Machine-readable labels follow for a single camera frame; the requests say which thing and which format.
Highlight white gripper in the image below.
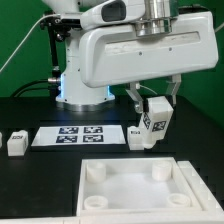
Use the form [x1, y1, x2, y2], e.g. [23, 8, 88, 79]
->
[79, 12, 218, 114]

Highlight white square tabletop tray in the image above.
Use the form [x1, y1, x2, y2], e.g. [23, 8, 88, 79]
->
[76, 157, 203, 216]

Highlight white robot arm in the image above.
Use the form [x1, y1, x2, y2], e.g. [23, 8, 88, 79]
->
[42, 0, 218, 113]

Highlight white sheet with tags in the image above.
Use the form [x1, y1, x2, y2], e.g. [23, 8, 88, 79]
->
[32, 125, 126, 147]

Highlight white L-shaped obstacle fixture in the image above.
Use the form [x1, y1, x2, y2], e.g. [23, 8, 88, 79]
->
[178, 161, 224, 215]

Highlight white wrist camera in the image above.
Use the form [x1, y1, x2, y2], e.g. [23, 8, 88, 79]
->
[80, 0, 145, 30]

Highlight black camera on stand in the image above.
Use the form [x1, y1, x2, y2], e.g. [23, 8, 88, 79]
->
[40, 10, 81, 96]

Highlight white camera cable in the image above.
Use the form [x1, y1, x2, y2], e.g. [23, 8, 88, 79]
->
[0, 14, 61, 75]

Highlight black base cables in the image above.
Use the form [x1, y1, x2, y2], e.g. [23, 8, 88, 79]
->
[11, 78, 63, 98]

